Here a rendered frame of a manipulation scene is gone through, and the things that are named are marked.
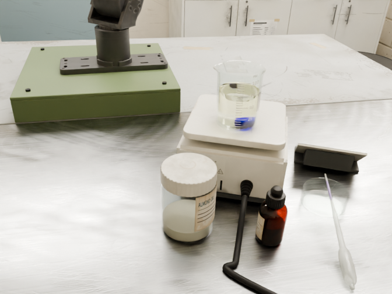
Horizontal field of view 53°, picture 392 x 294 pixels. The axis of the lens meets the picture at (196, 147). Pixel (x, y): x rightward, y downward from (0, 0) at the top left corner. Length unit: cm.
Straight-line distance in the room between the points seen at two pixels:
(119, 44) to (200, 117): 31
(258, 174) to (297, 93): 39
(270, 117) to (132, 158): 20
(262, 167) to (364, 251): 14
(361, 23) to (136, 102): 292
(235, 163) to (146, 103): 27
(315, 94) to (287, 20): 234
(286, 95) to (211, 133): 38
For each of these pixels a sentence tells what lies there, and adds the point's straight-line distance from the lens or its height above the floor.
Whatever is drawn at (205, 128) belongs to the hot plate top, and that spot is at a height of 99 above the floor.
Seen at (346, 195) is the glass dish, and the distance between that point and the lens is 52.
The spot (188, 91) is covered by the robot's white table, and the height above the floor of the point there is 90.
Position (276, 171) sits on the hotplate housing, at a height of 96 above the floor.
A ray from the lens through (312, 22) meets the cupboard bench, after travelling 325.
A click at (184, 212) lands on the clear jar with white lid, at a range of 40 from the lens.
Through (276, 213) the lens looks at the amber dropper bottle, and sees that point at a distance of 41.
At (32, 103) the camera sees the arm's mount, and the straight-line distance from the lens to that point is 69.
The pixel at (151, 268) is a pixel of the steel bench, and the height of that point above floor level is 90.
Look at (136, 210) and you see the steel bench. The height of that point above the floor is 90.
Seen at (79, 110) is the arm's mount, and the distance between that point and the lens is 69.
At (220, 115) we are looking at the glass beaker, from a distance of 46.
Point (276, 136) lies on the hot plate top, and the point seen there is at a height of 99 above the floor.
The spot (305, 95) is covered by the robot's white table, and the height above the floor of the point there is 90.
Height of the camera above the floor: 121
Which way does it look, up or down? 31 degrees down
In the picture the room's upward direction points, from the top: 2 degrees clockwise
